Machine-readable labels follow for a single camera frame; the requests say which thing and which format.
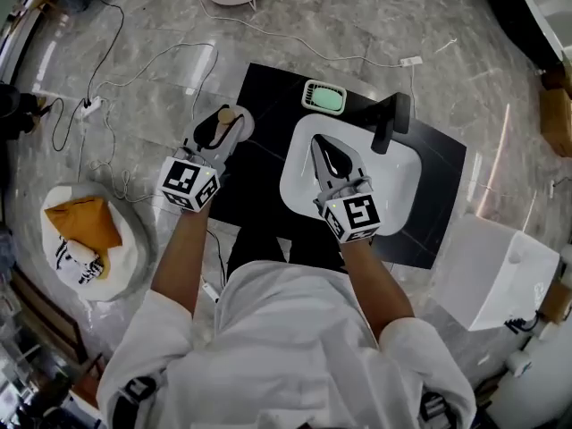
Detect person's right forearm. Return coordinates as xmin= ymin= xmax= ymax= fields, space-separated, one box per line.
xmin=339 ymin=237 xmax=415 ymax=341

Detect brown wooden furniture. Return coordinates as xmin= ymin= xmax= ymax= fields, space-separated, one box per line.
xmin=7 ymin=264 xmax=109 ymax=404

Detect dark freestanding bathtub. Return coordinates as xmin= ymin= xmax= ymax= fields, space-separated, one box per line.
xmin=484 ymin=0 xmax=572 ymax=76

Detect white sink basin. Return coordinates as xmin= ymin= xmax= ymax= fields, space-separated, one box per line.
xmin=279 ymin=113 xmax=424 ymax=238

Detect cardboard box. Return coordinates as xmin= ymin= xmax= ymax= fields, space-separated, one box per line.
xmin=537 ymin=86 xmax=572 ymax=158
xmin=542 ymin=63 xmax=572 ymax=94

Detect person's black trousers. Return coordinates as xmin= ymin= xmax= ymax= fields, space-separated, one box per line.
xmin=225 ymin=224 xmax=350 ymax=282

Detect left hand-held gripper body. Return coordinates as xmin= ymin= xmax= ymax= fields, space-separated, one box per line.
xmin=156 ymin=147 xmax=231 ymax=215

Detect white pedestal washbasin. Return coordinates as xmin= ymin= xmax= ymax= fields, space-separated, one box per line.
xmin=430 ymin=214 xmax=561 ymax=332

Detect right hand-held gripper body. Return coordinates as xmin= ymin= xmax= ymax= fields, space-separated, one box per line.
xmin=312 ymin=175 xmax=383 ymax=244

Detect glass table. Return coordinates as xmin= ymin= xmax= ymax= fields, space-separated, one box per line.
xmin=0 ymin=328 xmax=100 ymax=429

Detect black curved faucet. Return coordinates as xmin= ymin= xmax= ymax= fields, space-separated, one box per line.
xmin=503 ymin=312 xmax=543 ymax=335

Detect person's left forearm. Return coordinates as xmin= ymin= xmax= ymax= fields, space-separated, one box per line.
xmin=150 ymin=206 xmax=212 ymax=319

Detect black floor cable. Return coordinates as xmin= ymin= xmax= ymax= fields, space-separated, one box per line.
xmin=50 ymin=0 xmax=126 ymax=154

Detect zebra striped cloth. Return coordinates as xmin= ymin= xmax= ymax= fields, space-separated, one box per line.
xmin=54 ymin=237 xmax=105 ymax=286

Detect person's white shirt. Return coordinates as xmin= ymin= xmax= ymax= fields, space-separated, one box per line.
xmin=96 ymin=259 xmax=477 ymax=429

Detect orange pillow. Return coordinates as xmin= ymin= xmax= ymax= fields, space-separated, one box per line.
xmin=43 ymin=194 xmax=124 ymax=282

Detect white plush cushion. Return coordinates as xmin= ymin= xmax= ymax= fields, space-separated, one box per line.
xmin=66 ymin=239 xmax=97 ymax=264

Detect green soap bar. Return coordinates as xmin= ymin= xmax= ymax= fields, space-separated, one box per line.
xmin=311 ymin=85 xmax=343 ymax=112

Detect pale green soap dish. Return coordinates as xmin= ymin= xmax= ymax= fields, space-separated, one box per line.
xmin=301 ymin=79 xmax=349 ymax=116

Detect white floor cable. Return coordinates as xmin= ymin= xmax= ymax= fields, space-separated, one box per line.
xmin=151 ymin=0 xmax=403 ymax=69
xmin=76 ymin=41 xmax=220 ymax=206

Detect dark vanity cabinet black top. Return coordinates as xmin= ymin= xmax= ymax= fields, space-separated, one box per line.
xmin=207 ymin=63 xmax=468 ymax=271

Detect white round beanbag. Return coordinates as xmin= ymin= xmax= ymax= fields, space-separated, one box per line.
xmin=39 ymin=181 xmax=160 ymax=303

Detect striped shoulder strap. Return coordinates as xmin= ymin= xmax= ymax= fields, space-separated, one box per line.
xmin=418 ymin=390 xmax=458 ymax=425
xmin=116 ymin=375 xmax=158 ymax=419

